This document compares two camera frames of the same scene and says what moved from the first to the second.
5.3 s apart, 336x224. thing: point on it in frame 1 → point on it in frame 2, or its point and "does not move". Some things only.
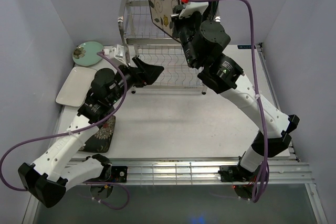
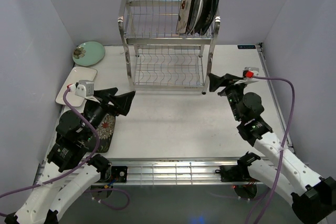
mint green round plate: x=85 y=53 does not move
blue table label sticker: x=245 y=46 does not move
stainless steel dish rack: x=140 y=40 does not move
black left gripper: x=149 y=73 → x=122 y=102
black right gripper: x=177 y=22 → x=216 y=82
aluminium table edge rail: x=190 y=170 does not move
